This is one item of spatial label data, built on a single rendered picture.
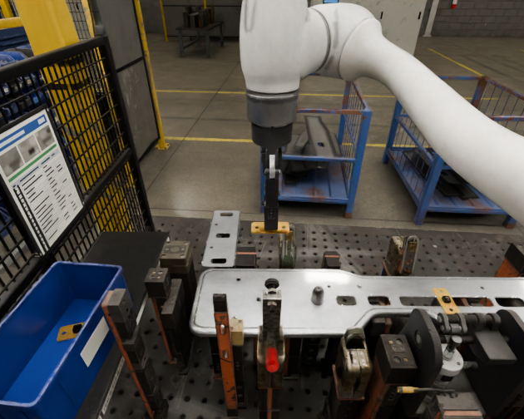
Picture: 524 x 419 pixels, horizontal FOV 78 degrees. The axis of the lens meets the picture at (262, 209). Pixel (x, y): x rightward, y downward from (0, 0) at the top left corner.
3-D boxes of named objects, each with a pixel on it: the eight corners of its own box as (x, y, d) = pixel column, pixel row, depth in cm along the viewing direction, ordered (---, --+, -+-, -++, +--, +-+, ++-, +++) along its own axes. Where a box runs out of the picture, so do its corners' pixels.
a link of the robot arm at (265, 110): (297, 81, 59) (295, 113, 62) (246, 81, 59) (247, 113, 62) (301, 95, 51) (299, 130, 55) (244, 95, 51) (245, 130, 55)
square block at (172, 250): (204, 315, 118) (191, 239, 97) (200, 335, 111) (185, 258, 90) (181, 315, 118) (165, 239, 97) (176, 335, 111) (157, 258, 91)
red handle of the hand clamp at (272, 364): (279, 325, 72) (284, 361, 56) (279, 335, 72) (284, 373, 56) (261, 325, 72) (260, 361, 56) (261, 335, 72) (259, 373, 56)
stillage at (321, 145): (271, 155, 387) (273, 70, 333) (339, 158, 380) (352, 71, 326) (260, 213, 290) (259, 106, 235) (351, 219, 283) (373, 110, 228)
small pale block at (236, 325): (247, 396, 95) (243, 318, 74) (247, 409, 92) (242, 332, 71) (235, 396, 95) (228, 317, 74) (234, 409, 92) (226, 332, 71)
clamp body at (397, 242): (388, 303, 123) (412, 231, 103) (398, 331, 113) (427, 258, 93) (363, 303, 123) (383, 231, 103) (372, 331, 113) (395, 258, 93)
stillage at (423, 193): (382, 161, 373) (402, 74, 319) (453, 163, 369) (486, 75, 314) (414, 225, 275) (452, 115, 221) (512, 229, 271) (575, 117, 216)
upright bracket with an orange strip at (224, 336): (238, 411, 91) (227, 293, 63) (238, 416, 90) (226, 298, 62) (227, 411, 92) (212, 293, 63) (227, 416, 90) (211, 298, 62)
